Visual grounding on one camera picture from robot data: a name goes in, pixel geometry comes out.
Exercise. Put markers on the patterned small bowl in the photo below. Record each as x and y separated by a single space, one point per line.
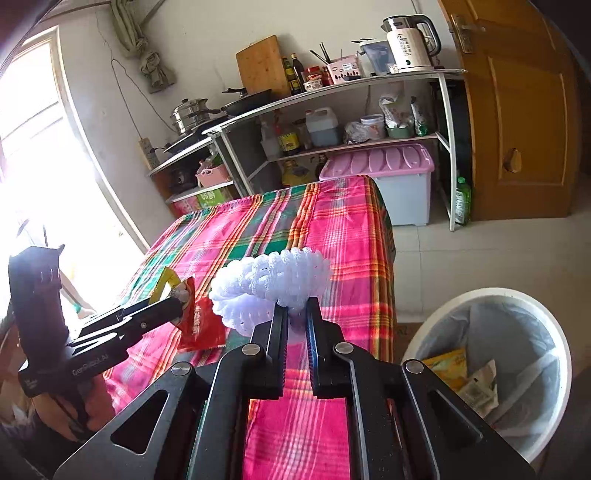
313 86

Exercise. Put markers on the green white packet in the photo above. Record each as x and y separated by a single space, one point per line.
421 120

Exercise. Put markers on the steel steamer pot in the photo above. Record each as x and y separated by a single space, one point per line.
189 115

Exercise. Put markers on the green bowl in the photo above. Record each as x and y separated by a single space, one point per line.
399 132

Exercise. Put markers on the cardboard piece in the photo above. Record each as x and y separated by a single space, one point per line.
408 337

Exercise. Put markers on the green plastic bottle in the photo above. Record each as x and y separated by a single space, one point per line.
463 203

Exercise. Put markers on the yellow label sauce bottle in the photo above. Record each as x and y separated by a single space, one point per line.
290 142

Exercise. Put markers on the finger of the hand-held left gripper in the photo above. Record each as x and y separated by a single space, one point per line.
147 326
147 311

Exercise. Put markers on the black frying pan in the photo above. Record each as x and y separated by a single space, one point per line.
249 102

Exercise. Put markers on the pink utensil holder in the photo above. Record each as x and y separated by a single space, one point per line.
344 69

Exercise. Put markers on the storage box with pink lid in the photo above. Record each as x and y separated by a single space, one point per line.
406 198

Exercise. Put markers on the plastic jug with dark liquid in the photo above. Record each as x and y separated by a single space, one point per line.
323 131

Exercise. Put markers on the person's left hand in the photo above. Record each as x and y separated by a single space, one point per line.
99 397

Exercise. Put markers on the wall power strip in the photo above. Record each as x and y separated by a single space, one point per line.
146 154

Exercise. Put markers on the black induction cooktop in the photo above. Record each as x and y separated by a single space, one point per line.
184 143

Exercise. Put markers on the white electric kettle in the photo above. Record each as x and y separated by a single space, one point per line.
411 46

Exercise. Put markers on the white plastic bottle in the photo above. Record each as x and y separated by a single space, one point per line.
270 145

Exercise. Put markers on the small pink basket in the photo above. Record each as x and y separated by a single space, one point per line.
213 177

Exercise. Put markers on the grey green packet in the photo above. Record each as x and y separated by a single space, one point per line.
478 387

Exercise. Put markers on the yellow snack wrapper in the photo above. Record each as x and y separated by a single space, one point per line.
166 284
448 367

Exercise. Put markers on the white metal kitchen rack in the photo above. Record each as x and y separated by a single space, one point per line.
240 161

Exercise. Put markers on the green white carton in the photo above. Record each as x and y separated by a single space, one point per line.
210 199

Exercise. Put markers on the clear water pitcher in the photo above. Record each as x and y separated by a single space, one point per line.
376 57

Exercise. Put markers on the window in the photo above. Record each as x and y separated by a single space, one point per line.
32 138

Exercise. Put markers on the dark oil bottle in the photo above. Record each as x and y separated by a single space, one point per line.
297 76

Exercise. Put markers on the wooden door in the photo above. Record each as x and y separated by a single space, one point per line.
526 115

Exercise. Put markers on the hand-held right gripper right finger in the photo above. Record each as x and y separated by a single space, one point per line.
313 346

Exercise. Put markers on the yellow cooking oil bottle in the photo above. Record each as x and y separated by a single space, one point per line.
295 175

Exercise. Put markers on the brown sauce bottle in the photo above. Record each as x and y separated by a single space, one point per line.
303 136

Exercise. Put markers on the white round trash bin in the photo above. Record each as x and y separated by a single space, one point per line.
538 438

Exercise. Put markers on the pink plaid tablecloth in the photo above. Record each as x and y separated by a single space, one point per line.
300 438

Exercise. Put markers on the hanging curtain cloth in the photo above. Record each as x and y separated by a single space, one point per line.
138 41

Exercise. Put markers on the white foam fruit net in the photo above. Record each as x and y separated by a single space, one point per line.
272 277

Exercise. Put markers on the wooden cutting board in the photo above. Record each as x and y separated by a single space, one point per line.
261 69

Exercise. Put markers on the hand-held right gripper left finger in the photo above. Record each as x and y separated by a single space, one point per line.
277 341

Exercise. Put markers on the clear plastic bag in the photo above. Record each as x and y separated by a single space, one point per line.
356 134

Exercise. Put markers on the chopsticks bundle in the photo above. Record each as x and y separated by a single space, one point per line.
323 56

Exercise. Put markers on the white plastic tub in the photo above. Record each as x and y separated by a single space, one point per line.
373 127

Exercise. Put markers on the green glass bottle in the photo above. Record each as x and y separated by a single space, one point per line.
287 78

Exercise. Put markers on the clear plastic bin liner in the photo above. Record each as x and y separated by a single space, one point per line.
508 332

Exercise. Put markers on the filled plastic food bag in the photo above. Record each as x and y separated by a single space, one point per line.
395 113

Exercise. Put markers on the red snack packet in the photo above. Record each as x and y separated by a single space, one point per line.
203 327

